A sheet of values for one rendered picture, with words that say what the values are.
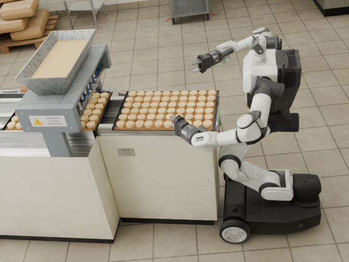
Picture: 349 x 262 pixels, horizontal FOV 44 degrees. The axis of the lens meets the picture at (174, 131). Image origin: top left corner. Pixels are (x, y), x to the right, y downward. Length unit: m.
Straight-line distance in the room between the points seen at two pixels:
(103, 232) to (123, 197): 0.27
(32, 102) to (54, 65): 0.26
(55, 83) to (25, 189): 0.81
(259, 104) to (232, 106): 2.09
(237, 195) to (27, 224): 1.45
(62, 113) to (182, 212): 1.13
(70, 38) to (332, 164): 2.16
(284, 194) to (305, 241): 0.36
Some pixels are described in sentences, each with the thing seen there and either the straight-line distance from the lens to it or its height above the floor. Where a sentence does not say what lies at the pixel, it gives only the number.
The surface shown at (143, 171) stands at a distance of 2.74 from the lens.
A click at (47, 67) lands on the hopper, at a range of 2.55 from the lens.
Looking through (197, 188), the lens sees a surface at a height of 0.40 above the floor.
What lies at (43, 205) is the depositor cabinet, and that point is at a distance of 2.92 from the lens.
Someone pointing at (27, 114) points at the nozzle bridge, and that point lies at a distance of 2.41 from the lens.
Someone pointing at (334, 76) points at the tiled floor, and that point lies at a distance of 4.61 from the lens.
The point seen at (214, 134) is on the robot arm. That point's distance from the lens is 2.06.
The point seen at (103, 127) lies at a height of 0.90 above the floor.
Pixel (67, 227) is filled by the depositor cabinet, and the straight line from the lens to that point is 3.03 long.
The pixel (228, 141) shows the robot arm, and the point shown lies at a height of 1.10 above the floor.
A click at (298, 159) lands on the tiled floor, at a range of 3.58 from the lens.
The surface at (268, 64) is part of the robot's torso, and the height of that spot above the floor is 1.23.
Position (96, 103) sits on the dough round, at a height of 0.90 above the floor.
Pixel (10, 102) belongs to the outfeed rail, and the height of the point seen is 0.88.
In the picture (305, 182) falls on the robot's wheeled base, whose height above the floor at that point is 0.34.
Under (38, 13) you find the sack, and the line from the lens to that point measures 6.28.
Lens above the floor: 2.40
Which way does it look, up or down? 38 degrees down
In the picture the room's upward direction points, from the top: 8 degrees counter-clockwise
